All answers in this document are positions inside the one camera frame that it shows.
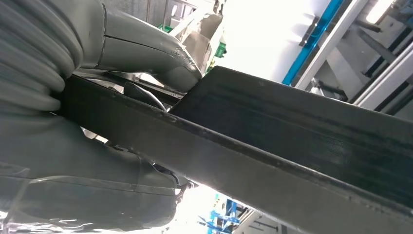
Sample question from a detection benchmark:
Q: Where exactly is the brown cardboard box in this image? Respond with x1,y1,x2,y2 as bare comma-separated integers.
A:
180,13,224,73

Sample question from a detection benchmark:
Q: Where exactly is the blue steel beam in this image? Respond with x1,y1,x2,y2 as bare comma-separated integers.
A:
282,0,345,87

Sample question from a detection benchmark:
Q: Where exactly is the grey aluminium frame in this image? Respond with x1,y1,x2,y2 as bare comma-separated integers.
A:
294,0,413,121

